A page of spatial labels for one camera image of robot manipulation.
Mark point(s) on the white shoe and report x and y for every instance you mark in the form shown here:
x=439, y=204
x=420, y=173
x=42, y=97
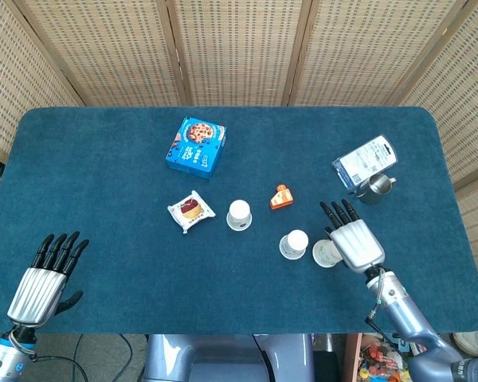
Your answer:
x=476, y=344

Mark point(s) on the blue-grey robot torso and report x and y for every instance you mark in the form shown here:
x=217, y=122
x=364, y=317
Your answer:
x=223, y=358

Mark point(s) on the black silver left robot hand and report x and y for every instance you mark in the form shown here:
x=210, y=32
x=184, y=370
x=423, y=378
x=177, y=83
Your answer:
x=36, y=296

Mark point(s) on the clear blister pack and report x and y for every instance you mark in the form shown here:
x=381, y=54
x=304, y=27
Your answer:
x=362, y=159

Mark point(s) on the crate of colourful toys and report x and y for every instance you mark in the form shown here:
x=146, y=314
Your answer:
x=378, y=358

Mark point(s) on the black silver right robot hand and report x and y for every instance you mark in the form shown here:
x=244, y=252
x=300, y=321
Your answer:
x=356, y=244

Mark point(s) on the woven folding screen panel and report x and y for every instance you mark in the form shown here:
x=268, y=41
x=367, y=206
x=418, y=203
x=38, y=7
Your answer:
x=239, y=51
x=462, y=99
x=103, y=51
x=8, y=79
x=362, y=51

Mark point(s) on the orange plastic block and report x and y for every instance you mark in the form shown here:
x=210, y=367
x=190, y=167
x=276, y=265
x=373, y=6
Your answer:
x=280, y=201

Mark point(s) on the steel milk pitcher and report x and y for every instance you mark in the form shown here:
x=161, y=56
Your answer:
x=376, y=189

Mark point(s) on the white paper cup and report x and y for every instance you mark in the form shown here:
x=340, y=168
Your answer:
x=239, y=215
x=295, y=243
x=324, y=254

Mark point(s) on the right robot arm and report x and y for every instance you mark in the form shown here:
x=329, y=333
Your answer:
x=406, y=314

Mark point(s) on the packaged pastry snack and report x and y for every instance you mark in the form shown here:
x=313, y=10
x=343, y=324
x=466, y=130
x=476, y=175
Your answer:
x=191, y=211

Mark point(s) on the blue table mat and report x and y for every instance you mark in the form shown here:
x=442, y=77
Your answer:
x=123, y=258

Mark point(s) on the blue cookie box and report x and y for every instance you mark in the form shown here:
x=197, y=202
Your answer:
x=195, y=147

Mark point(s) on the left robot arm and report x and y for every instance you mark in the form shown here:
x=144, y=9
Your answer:
x=6, y=358

